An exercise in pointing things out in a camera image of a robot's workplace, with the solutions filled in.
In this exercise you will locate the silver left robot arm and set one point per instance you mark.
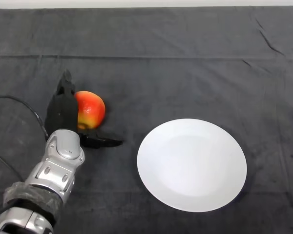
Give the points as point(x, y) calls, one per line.
point(53, 170)

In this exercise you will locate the red yellow apple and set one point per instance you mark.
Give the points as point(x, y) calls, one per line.
point(91, 109)

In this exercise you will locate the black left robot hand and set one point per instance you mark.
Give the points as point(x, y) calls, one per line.
point(62, 112)

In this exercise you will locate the black cloth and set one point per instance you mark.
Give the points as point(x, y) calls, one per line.
point(161, 73)

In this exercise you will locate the white round plate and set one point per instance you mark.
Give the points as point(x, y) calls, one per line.
point(193, 165)

